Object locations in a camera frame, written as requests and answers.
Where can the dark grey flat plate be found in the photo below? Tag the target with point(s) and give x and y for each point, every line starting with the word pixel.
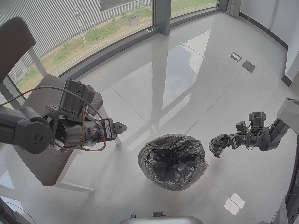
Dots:
pixel 248 66

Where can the black plastic bag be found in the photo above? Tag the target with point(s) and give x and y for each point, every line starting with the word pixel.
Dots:
pixel 172 164

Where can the black plastic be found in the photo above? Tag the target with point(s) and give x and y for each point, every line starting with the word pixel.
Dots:
pixel 216 146

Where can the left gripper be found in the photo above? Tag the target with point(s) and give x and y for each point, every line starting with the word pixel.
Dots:
pixel 74 134

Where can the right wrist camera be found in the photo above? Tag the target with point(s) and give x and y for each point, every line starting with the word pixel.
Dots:
pixel 240 126

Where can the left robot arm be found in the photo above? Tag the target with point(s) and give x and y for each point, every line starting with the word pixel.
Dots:
pixel 30 134

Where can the brown chair with white legs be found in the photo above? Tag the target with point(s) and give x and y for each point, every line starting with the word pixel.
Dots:
pixel 14 45

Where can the window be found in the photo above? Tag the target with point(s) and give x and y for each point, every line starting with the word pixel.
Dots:
pixel 161 8

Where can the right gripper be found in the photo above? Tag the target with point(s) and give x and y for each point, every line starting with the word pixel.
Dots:
pixel 240 140

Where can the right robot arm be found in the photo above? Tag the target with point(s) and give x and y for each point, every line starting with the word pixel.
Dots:
pixel 268 139

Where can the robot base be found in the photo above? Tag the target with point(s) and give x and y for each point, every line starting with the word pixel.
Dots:
pixel 163 220

